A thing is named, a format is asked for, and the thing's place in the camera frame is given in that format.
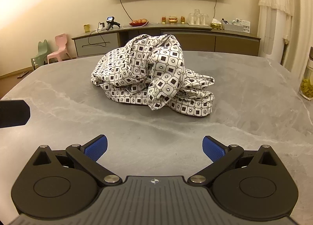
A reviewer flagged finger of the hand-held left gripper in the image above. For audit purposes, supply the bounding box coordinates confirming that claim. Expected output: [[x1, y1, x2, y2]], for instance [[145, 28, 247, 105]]
[[0, 100, 31, 126]]

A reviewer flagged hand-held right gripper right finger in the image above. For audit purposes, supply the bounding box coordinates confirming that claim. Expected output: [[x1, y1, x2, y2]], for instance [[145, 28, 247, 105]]
[[187, 136, 279, 186]]

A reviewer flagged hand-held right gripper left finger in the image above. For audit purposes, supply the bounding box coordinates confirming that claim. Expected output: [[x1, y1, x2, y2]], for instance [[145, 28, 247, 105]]
[[32, 134, 123, 187]]

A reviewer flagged black white patterned garment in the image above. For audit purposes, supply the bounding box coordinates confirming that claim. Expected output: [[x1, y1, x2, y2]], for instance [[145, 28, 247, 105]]
[[90, 34, 216, 118]]

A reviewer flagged green plastic child chair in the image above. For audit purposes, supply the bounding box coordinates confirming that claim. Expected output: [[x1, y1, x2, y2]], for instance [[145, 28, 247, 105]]
[[31, 40, 51, 70]]

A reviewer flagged pink plastic child chair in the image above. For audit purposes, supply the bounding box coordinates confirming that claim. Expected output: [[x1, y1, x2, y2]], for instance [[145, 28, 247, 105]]
[[46, 34, 73, 65]]

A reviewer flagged long tv cabinet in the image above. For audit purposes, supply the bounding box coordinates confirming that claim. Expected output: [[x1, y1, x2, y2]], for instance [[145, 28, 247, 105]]
[[71, 23, 262, 57]]

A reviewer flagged glass tea bottle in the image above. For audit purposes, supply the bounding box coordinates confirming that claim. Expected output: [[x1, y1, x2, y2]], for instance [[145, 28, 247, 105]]
[[299, 47, 313, 100]]

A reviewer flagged grey storage basket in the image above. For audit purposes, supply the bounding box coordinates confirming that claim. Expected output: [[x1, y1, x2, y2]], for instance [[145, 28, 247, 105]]
[[221, 18, 244, 32]]

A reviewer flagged black handheld device with screen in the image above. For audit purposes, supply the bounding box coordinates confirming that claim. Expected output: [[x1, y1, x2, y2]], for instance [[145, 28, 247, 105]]
[[105, 16, 121, 30]]

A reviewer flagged red plate of fruit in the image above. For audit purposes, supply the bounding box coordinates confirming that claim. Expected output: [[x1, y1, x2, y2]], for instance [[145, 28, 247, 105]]
[[129, 18, 149, 26]]

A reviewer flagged white lace curtain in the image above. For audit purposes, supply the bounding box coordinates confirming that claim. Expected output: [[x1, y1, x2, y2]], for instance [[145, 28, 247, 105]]
[[258, 0, 313, 74]]

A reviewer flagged black looped cable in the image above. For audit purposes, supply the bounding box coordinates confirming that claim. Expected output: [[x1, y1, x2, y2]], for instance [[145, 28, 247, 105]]
[[87, 23, 115, 47]]

